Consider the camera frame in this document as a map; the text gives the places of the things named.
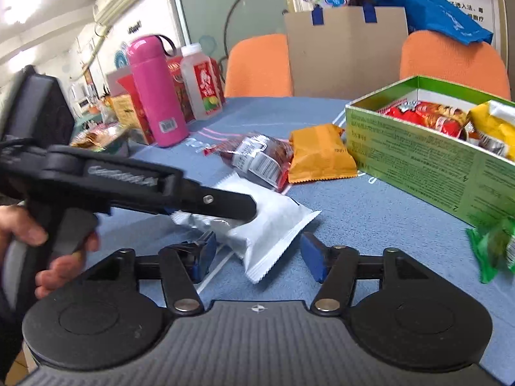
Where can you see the juice bottle with red label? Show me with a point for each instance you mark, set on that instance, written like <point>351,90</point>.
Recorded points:
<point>201,84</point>

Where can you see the green cardboard box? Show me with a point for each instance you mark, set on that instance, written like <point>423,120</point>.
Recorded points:
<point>422,165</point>

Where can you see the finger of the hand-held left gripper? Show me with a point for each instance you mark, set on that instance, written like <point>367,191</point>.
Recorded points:
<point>225,207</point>
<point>171,211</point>

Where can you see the orange carton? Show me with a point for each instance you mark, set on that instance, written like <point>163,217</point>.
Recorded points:
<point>130,114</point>

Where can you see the white snack packet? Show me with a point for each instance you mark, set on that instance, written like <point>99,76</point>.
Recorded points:
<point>273,221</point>

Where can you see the blue bag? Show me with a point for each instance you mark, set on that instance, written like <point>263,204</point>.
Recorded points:
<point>438,14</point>

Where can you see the dark red snack packet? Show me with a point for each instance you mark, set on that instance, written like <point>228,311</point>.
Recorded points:
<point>257,157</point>

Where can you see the frosted glass door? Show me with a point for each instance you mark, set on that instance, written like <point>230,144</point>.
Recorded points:
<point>217,4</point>

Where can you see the person's left hand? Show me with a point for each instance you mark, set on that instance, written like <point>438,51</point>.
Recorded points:
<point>24,225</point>

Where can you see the orange snack packet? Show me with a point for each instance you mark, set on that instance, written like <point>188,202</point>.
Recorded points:
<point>322,152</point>

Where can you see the green snack packet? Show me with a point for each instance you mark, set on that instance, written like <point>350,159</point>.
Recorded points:
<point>491,249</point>

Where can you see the red carton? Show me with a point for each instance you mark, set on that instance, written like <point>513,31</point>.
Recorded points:
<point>181,100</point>

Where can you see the orange chair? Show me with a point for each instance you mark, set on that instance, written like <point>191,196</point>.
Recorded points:
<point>450,64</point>
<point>259,68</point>

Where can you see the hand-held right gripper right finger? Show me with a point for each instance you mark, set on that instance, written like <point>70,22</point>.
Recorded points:
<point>314,257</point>

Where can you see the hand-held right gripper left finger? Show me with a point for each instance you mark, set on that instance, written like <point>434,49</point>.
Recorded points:
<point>207,255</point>

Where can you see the clear plastic bag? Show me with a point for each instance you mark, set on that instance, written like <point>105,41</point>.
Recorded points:
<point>100,136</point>

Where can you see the brown cardboard sheet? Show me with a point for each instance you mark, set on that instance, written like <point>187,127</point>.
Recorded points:
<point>346,56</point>

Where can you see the pink bottle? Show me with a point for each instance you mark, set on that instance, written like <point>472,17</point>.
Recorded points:
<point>155,88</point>

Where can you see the yellow snack packet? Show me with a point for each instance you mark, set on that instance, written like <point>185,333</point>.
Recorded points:
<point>497,128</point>

